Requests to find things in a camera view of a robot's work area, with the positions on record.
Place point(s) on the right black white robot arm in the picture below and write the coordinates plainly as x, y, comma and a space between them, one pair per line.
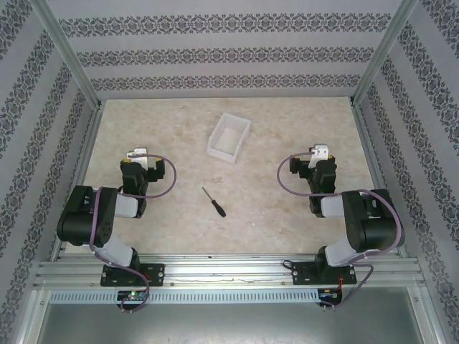
376, 225

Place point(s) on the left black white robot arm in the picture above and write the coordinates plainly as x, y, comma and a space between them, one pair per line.
84, 218

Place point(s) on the white plastic bin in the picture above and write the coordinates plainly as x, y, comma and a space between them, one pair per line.
229, 138

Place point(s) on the left small circuit board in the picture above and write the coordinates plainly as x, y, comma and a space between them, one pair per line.
132, 296

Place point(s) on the small circuit board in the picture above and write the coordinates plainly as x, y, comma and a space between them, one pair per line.
330, 294
132, 296

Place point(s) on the right small circuit board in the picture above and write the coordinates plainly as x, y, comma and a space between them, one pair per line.
330, 294

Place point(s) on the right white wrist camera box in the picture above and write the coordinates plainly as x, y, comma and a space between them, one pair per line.
320, 152

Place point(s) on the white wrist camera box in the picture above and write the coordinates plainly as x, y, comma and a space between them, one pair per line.
320, 152
139, 157

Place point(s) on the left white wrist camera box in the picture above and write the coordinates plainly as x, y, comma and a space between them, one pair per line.
139, 157

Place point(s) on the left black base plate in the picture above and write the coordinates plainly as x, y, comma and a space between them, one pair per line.
154, 274

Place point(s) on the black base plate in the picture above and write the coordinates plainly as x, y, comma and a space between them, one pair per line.
154, 274
305, 274

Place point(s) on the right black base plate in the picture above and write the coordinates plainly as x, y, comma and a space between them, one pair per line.
305, 274

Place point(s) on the right aluminium frame post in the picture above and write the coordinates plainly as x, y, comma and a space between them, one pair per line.
385, 50

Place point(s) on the aluminium frame post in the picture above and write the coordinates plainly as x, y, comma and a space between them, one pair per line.
64, 50
385, 50

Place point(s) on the aluminium mounting rail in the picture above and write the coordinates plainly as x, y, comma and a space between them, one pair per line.
229, 274

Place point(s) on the left aluminium frame post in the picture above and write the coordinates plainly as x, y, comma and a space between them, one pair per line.
64, 50

